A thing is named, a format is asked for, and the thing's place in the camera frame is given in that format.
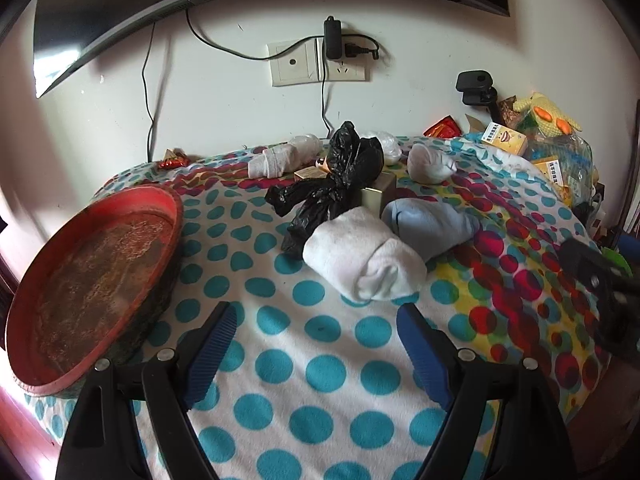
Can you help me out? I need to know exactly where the red foil packet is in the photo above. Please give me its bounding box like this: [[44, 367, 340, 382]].
[[423, 116, 462, 138]]

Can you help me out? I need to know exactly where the knotted grey-white sock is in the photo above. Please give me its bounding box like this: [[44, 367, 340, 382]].
[[406, 142, 458, 184]]

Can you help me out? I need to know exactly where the polka dot blanket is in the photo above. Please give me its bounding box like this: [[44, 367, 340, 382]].
[[25, 132, 613, 480]]

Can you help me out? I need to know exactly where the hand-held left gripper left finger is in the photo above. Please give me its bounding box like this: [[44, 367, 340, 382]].
[[55, 301, 238, 480]]

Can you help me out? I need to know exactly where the gold cube box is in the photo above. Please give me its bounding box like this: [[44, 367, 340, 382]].
[[360, 172, 398, 221]]

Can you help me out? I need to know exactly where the curved black monitor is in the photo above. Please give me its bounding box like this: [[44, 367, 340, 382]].
[[32, 0, 511, 100]]

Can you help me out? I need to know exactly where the black power adapter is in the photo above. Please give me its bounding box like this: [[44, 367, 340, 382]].
[[322, 16, 345, 61]]

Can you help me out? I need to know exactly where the green plastic item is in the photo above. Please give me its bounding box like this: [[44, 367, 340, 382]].
[[600, 247, 633, 276]]

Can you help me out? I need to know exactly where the red round tray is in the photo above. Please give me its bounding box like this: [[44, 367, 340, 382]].
[[5, 183, 185, 397]]

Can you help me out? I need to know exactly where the small white grey sock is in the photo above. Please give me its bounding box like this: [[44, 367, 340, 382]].
[[247, 142, 313, 179]]

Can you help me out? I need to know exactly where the small red snack packet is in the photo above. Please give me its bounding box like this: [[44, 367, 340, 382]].
[[159, 149, 190, 170]]

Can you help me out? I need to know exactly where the light blue sock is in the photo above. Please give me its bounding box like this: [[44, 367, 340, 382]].
[[382, 197, 478, 263]]

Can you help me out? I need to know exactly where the white wall socket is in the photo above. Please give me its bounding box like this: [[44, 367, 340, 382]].
[[316, 37, 372, 83]]

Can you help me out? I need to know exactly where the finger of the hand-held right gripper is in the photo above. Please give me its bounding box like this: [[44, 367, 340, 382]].
[[599, 294, 640, 357], [557, 237, 640, 302]]

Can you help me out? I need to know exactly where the large white sock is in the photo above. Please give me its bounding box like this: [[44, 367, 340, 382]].
[[302, 206, 428, 303]]

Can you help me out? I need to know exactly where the brown snack packet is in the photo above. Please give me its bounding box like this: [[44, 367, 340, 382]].
[[496, 95, 523, 126]]

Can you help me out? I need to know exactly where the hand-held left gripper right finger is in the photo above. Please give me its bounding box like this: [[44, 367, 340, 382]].
[[395, 302, 581, 480]]

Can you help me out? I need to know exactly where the black adapter cable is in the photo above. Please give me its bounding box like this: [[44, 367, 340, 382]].
[[320, 59, 335, 136]]

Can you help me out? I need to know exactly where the thin black cable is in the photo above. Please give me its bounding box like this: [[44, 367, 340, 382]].
[[142, 22, 157, 163]]

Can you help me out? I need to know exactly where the white blank wall plate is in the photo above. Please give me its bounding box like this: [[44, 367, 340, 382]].
[[266, 40, 322, 88]]

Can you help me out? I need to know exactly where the yellow knitted toy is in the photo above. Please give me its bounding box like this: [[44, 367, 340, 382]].
[[512, 91, 585, 137]]

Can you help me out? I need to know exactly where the yellow medicine box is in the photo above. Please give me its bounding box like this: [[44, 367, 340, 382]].
[[532, 159, 573, 206], [481, 124, 530, 157]]

